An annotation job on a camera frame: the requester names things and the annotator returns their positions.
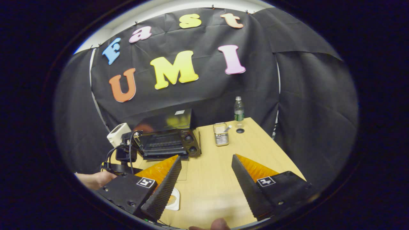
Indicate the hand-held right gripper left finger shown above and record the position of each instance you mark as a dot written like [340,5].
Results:
[163,191]

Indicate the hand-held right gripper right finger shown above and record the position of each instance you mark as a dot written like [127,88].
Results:
[249,191]

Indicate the black electric oven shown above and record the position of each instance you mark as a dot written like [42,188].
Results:
[166,121]

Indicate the white plate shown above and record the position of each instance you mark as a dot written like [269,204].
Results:
[176,207]

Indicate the white toaster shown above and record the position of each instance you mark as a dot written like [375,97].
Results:
[116,132]

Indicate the metal mesh utensil holder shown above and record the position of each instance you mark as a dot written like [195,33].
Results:
[221,139]

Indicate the white utensil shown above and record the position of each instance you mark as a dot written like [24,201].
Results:
[227,128]

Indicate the clear plastic water bottle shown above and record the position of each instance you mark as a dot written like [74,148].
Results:
[239,111]

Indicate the black backdrop cloth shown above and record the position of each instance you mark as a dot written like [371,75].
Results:
[303,111]

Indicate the row of black cloth clips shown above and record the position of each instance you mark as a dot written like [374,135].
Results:
[212,6]

